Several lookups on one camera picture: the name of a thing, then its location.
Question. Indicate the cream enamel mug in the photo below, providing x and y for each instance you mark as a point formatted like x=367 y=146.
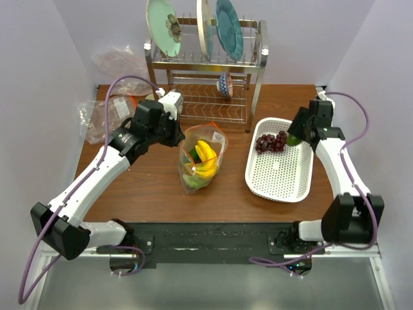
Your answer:
x=150 y=96

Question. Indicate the crumpled clear bag at back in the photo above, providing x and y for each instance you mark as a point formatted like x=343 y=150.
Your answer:
x=117 y=61

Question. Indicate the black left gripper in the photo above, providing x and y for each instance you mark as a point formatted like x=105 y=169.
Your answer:
x=177 y=134

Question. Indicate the dark red grape bunch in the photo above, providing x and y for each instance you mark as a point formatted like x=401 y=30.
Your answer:
x=271 y=143

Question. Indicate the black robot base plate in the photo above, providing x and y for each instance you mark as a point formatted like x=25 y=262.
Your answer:
x=217 y=243

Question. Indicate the white perforated plastic basket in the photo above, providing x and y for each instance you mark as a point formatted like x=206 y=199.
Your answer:
x=279 y=176

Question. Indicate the teal blue plate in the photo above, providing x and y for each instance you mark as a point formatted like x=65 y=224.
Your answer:
x=229 y=30

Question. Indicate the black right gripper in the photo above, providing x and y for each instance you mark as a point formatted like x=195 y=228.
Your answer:
x=295 y=126

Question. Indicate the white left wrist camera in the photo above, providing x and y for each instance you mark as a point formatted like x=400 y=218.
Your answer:
x=172 y=102

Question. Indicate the steel two-tier dish rack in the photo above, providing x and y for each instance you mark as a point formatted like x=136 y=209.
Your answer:
x=192 y=75

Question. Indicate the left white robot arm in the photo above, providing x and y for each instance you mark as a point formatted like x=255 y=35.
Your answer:
x=60 y=223

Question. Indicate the dark green cucumber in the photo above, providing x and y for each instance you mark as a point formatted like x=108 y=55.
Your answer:
x=194 y=155

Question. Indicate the mint green floral plate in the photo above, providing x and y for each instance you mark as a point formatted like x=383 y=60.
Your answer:
x=164 y=27

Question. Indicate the red yellow mango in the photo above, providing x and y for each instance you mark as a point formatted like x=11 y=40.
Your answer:
x=293 y=141

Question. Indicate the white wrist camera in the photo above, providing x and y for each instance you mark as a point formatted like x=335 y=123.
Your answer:
x=322 y=96
x=172 y=102

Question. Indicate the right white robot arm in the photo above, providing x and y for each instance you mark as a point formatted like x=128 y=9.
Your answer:
x=354 y=214

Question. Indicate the cream rimmed plate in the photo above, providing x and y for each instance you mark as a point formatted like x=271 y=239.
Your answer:
x=204 y=28

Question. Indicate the blue white patterned bowl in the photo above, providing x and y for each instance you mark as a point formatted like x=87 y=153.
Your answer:
x=224 y=85

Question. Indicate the green cabbage toy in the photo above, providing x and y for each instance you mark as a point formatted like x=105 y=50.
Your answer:
x=194 y=182

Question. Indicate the yellow banana bunch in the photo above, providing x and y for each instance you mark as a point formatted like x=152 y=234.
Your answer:
x=208 y=167

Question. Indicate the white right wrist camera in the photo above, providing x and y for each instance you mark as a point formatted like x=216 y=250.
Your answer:
x=322 y=96

